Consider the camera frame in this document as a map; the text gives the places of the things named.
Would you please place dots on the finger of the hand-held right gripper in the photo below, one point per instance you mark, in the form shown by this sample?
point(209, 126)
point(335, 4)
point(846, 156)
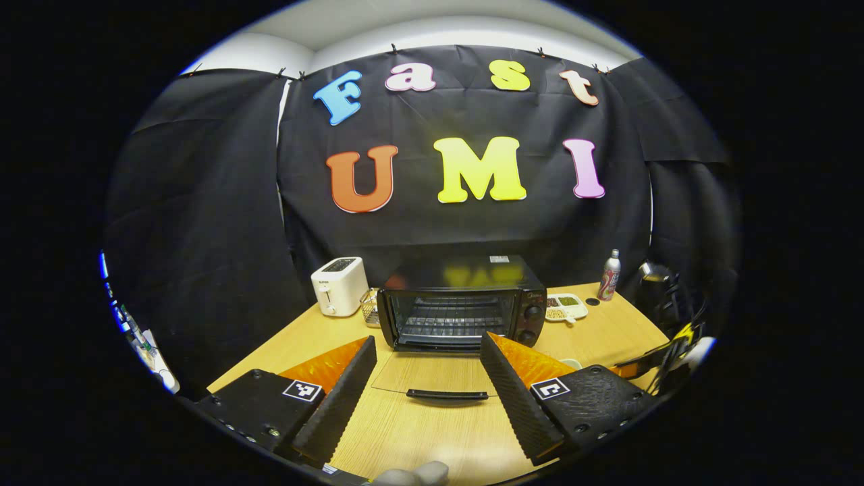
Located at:
point(628, 370)

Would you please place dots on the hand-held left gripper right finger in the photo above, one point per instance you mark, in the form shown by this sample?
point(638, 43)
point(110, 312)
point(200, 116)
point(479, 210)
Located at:
point(513, 398)

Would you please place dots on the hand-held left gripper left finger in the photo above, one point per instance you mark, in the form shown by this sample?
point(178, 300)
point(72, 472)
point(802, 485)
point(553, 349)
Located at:
point(344, 398)

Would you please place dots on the cream rectangular plate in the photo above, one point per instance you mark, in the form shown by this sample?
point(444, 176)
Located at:
point(572, 364)

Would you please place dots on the black electric oven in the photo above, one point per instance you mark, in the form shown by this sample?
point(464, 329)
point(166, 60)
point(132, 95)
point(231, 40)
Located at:
point(466, 273)

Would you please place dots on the silver bottle with red label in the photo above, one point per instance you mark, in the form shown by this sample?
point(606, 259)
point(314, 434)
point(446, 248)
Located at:
point(609, 280)

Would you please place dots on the white divided plate with grains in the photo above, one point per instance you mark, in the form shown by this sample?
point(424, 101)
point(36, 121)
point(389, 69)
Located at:
point(567, 309)

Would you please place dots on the white toaster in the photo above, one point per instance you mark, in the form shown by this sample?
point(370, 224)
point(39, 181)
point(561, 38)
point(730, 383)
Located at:
point(337, 290)

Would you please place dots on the black backdrop cloth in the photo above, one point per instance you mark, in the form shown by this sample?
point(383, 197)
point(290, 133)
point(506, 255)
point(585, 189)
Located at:
point(439, 229)

